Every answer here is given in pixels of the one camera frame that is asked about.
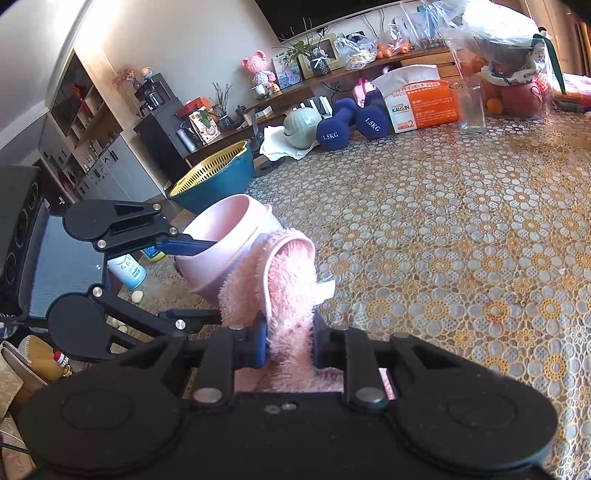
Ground black cabinet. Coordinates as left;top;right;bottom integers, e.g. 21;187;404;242
133;108;205;175

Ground pink fluffy cloth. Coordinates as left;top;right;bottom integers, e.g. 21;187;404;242
216;228;345;394

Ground pile of oranges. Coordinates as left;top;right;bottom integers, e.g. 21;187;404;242
376;41;413;60

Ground illustrated round-print box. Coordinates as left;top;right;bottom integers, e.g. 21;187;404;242
188;108;221;145

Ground white cloth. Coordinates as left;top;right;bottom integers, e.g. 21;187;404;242
259;124;320;162

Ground large orange pomelo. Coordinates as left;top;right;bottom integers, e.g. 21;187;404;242
501;82;542;119

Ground floral lace tablecloth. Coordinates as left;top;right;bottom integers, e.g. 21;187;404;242
139;110;591;462

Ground clear drinking glass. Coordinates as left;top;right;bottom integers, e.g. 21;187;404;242
449;81;485;136

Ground blue dumbbell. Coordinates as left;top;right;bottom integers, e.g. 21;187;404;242
316;98;360;151
355;90;392;139

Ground white bottle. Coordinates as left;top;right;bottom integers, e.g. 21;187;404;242
107;254;147;292

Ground teal bowl with yellow colander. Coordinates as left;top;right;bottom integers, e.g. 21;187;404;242
167;138;256;216

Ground tan bag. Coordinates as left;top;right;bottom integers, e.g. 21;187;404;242
0;335;71;409

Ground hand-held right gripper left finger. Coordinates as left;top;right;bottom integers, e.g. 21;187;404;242
119;323;270;409

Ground pink bowl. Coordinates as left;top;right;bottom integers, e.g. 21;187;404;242
174;194;285;306

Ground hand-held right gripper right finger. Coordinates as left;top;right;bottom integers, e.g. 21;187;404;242
313;326;468;412

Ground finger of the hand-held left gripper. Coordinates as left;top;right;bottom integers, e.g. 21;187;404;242
95;199;219;257
91;285;223;352

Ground wooden sideboard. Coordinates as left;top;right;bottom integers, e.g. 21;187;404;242
185;45;459;168

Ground black coffee machine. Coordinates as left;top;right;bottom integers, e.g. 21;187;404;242
135;73;180;117

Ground orange and white carton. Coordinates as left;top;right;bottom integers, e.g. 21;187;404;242
372;65;462;134

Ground pink water bottle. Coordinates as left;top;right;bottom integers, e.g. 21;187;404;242
353;78;385;110

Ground plastic bag of food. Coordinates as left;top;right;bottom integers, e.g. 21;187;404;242
334;34;378;71

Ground dry twigs in pot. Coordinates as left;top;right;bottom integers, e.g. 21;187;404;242
211;82;235;132

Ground pale green lidded bowl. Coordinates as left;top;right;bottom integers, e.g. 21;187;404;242
283;109;323;149

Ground potted green plant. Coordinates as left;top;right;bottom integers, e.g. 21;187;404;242
297;39;341;75

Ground patterned fabric bag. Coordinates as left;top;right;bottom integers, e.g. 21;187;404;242
480;41;556;86

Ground clear plastic bag with bowl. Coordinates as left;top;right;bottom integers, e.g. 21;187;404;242
434;0;551;52

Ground wall shelf unit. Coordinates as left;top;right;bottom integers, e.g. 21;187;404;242
36;50;163;205

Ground pink plush toy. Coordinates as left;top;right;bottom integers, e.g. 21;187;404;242
242;51;279;89

